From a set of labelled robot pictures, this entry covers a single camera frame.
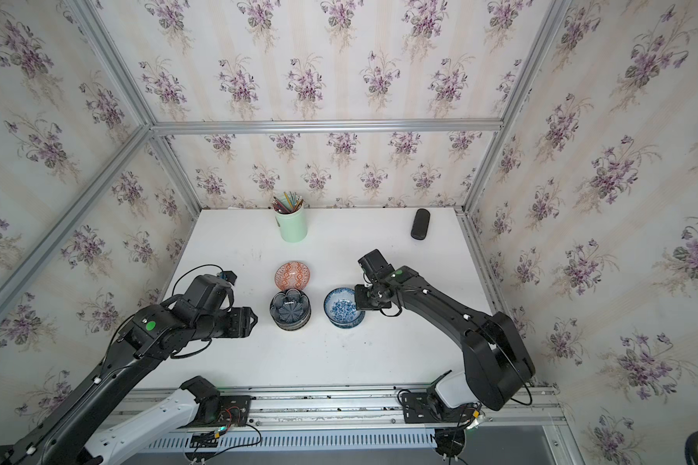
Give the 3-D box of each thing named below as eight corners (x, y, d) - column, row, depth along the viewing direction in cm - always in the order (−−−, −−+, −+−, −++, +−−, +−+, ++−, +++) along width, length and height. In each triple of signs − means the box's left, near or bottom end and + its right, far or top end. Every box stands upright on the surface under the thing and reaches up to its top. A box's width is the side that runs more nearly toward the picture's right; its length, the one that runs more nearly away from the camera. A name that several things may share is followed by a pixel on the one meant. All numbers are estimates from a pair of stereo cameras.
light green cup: (281, 242, 112) (273, 216, 100) (283, 229, 116) (276, 203, 105) (305, 242, 112) (300, 216, 100) (307, 229, 116) (302, 203, 105)
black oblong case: (409, 237, 114) (410, 233, 112) (415, 211, 124) (416, 206, 121) (425, 241, 113) (427, 236, 111) (430, 214, 122) (431, 210, 120)
